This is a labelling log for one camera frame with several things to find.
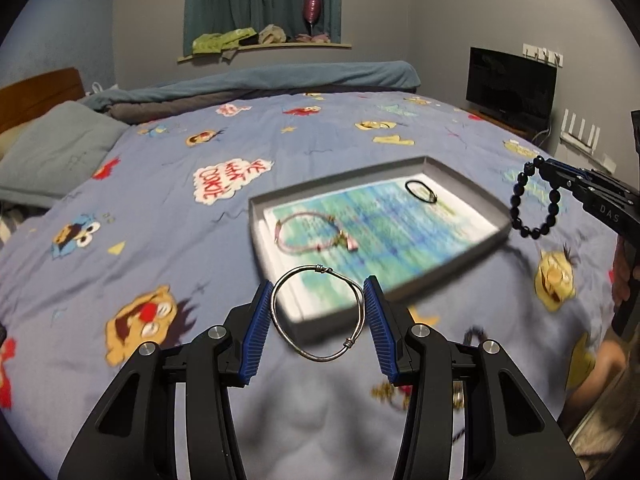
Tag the grey folded blanket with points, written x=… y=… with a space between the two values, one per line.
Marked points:
x=150 y=110

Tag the white router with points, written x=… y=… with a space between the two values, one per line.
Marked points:
x=580 y=142

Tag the pink cloth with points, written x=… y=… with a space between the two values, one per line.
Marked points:
x=315 y=38

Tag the person's right forearm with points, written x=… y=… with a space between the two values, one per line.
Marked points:
x=600 y=365

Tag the pink wine glass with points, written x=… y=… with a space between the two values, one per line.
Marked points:
x=312 y=10

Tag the beige pillow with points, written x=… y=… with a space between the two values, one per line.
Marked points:
x=10 y=140

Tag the printed paper sheet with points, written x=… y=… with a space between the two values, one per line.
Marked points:
x=390 y=230

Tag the wooden headboard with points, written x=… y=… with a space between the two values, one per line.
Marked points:
x=40 y=95

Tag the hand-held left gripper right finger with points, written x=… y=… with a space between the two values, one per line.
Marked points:
x=381 y=332

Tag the green cloth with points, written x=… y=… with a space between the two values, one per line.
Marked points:
x=215 y=42

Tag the wooden television stand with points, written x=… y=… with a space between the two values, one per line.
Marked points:
x=495 y=121

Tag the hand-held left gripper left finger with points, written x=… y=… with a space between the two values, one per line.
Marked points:
x=252 y=332

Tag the person's right hand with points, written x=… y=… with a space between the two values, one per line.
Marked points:
x=625 y=272

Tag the blue folded duvet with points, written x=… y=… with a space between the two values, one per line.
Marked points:
x=250 y=82

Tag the beige cloth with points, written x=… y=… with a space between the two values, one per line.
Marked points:
x=272 y=34

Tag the black television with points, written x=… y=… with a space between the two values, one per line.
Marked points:
x=510 y=85

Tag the grey-green pillow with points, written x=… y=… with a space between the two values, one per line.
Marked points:
x=60 y=155

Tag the wooden window shelf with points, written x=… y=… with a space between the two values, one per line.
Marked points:
x=300 y=46

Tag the white wall socket strip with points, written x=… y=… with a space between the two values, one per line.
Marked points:
x=542 y=53

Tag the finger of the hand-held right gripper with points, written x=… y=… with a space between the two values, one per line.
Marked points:
x=562 y=172

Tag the grey cardboard tray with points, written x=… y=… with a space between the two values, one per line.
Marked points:
x=480 y=200

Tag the cartoon printed blanket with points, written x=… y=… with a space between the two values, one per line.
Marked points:
x=175 y=240

